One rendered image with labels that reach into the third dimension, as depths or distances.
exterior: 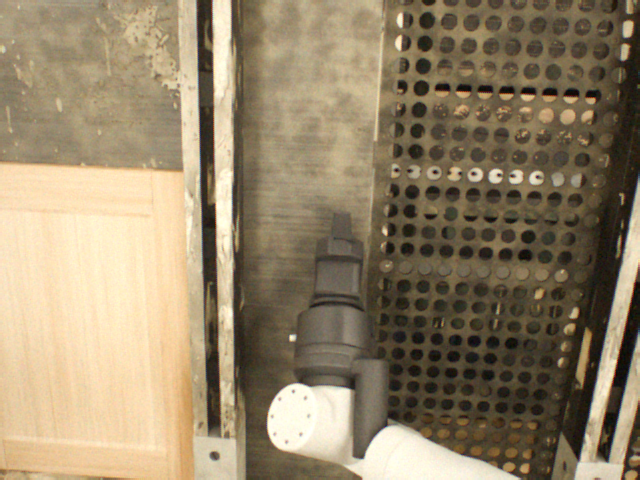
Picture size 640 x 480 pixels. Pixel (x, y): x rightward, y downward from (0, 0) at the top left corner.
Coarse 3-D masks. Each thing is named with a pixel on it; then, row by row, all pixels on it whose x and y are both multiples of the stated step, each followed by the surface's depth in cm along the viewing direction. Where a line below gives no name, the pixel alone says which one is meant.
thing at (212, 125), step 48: (192, 0) 62; (240, 0) 67; (192, 48) 64; (240, 48) 68; (192, 96) 65; (240, 96) 70; (192, 144) 67; (240, 144) 72; (192, 192) 69; (240, 192) 73; (192, 240) 71; (240, 240) 75; (192, 288) 73; (240, 288) 77; (192, 336) 75; (240, 336) 79; (192, 384) 77; (240, 384) 81; (240, 432) 83
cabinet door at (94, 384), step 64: (0, 192) 76; (64, 192) 75; (128, 192) 75; (0, 256) 79; (64, 256) 79; (128, 256) 78; (0, 320) 82; (64, 320) 82; (128, 320) 81; (0, 384) 86; (64, 384) 85; (128, 384) 84; (0, 448) 89; (64, 448) 88; (128, 448) 87; (192, 448) 87
